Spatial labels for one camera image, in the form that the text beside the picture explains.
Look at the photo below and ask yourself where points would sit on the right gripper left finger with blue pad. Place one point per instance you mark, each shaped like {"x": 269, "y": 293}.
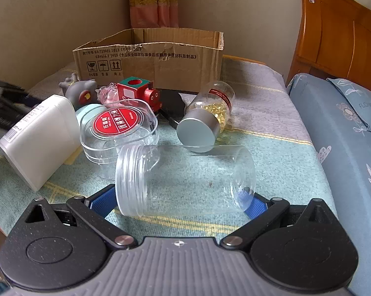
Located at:
{"x": 53, "y": 247}

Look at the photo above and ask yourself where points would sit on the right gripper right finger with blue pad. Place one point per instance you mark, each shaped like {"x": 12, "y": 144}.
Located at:
{"x": 297, "y": 248}

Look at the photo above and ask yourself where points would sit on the white plastic box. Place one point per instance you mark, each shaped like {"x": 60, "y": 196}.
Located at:
{"x": 42, "y": 141}

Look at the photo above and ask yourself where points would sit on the grey elephant toy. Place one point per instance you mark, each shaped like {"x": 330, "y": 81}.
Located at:
{"x": 79, "y": 92}

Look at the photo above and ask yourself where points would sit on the mint green round case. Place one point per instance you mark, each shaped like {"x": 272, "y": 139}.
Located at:
{"x": 88, "y": 112}

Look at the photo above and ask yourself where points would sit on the clear box red label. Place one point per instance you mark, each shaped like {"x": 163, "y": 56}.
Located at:
{"x": 125, "y": 122}

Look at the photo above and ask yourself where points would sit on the pink keychain bottle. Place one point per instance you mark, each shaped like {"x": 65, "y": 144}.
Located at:
{"x": 107, "y": 94}

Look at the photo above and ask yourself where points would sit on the clear plastic jar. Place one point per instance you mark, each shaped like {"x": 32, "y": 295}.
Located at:
{"x": 182, "y": 181}

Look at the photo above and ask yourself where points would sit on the bottle of golden capsules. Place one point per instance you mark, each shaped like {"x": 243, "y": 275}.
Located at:
{"x": 206, "y": 117}

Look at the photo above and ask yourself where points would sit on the checked table cloth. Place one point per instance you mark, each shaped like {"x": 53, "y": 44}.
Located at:
{"x": 264, "y": 120}

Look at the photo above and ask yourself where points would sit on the blue floral bedding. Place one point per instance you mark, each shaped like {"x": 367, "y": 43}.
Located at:
{"x": 337, "y": 116}

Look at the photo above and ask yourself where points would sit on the black glossy oval object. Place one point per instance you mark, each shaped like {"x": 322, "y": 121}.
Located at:
{"x": 173, "y": 107}

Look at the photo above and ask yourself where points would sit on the cardboard box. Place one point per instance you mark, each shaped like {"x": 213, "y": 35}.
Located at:
{"x": 182, "y": 59}

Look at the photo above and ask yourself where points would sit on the pink curtain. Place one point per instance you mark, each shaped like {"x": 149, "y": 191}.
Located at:
{"x": 154, "y": 13}

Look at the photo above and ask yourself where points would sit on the wooden headboard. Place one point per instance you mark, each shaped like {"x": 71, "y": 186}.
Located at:
{"x": 334, "y": 40}

